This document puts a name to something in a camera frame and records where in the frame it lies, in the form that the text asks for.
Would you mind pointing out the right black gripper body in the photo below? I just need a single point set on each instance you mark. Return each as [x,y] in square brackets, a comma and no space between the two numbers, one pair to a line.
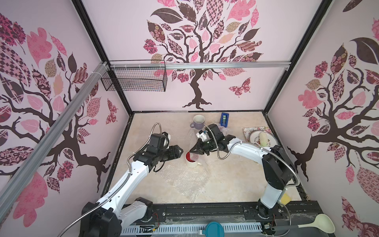
[203,146]

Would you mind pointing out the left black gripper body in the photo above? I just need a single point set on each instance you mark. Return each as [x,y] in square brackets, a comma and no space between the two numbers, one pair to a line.
[169,154]

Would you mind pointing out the white mug red inside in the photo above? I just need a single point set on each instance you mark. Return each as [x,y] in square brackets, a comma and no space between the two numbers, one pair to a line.
[192,160]

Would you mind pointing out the blue tape dispenser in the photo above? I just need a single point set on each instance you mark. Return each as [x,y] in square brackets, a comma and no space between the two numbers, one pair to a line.
[224,119]

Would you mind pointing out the clear bubble wrap sheet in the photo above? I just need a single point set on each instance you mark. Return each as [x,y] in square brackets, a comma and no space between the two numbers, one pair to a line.
[224,130]
[189,182]

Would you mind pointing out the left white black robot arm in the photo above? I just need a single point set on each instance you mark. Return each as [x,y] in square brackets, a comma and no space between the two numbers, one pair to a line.
[107,217]

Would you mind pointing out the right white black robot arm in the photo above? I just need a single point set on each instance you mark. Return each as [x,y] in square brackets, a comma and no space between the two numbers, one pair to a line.
[278,168]

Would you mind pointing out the right flexible metal conduit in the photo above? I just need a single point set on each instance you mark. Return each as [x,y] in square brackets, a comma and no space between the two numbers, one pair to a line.
[256,154]

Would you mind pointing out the flexible metal conduit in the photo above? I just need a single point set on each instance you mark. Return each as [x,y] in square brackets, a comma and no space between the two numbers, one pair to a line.
[256,154]
[105,218]

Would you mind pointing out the lavender mug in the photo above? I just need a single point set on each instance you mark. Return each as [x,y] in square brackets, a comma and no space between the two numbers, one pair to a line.
[198,122]

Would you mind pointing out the floral square placemat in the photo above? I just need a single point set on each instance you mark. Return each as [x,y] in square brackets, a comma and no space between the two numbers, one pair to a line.
[248,130]

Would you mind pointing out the white artificial rose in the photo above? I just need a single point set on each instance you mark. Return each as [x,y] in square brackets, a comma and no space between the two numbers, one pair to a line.
[264,142]

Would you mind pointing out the round white plate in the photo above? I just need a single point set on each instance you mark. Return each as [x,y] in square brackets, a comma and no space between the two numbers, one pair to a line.
[254,138]

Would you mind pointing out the left flexible metal conduit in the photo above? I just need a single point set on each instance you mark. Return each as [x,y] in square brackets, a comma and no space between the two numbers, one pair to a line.
[105,218]

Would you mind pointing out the teal round lid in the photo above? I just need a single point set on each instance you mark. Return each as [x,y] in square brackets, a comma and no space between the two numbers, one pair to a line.
[213,229]

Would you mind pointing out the yellow green sponge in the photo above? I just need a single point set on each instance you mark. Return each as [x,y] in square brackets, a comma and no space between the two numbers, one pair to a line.
[285,199]

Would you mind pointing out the cream plastic ladle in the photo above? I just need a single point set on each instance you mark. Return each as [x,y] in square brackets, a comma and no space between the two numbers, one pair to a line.
[321,222]

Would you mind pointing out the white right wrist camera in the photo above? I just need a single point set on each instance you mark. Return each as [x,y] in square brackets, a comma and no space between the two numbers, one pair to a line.
[202,135]

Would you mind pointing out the black wire basket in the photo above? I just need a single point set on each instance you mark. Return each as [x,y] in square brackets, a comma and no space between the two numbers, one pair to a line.
[136,75]

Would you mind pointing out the white slotted cable duct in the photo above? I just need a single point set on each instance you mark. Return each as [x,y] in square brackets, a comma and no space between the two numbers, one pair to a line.
[189,229]

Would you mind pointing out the rear aluminium frame bar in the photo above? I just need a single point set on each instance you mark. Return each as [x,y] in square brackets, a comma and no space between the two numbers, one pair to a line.
[209,65]

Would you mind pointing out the aluminium frame bar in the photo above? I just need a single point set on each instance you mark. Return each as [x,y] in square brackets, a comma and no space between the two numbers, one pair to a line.
[209,65]
[25,172]

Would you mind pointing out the left aluminium frame bar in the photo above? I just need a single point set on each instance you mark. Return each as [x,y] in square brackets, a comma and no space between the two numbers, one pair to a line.
[25,172]

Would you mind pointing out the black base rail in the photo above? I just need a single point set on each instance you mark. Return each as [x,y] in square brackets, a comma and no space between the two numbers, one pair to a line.
[295,212]

